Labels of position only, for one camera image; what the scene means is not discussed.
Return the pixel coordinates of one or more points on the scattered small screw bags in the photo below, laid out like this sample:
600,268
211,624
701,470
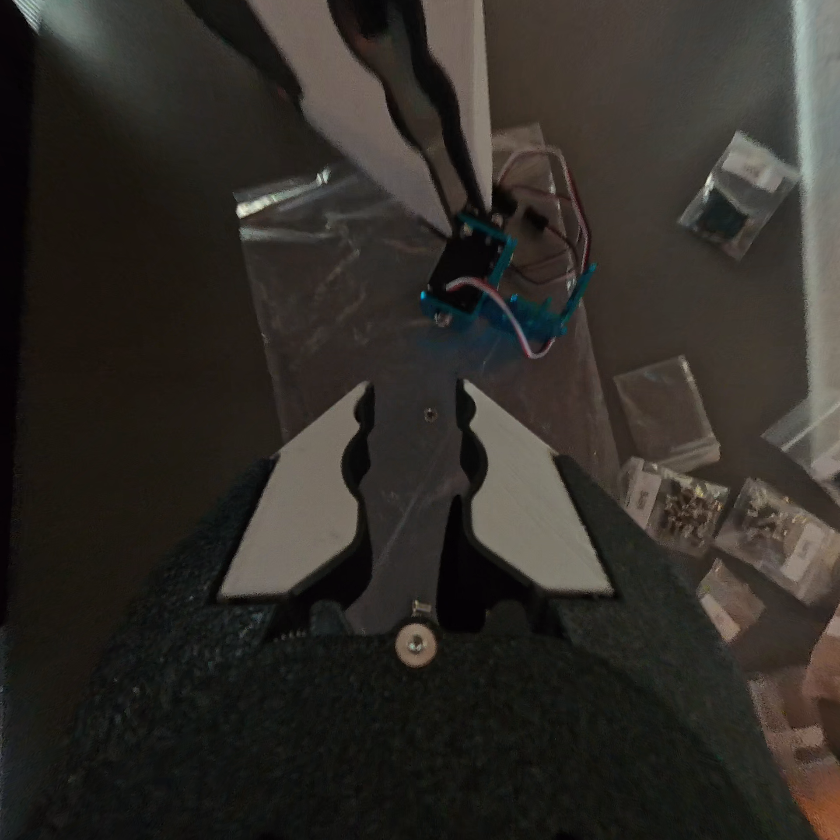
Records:
695,511

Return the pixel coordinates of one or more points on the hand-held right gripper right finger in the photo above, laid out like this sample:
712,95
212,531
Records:
537,518

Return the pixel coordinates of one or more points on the white foam sheet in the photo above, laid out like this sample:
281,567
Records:
820,164

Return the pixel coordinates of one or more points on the blue bracket with black servo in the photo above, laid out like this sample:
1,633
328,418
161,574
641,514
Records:
465,268

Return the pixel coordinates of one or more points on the large clear plastic bag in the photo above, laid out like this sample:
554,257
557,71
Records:
327,294

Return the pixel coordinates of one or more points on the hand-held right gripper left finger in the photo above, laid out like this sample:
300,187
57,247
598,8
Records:
294,518

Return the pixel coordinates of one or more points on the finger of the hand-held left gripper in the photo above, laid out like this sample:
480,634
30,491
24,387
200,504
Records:
341,98
468,65

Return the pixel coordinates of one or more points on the small bag of black parts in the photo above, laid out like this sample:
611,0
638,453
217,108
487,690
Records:
728,210

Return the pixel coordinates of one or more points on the grey desk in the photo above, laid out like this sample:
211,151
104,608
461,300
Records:
131,327

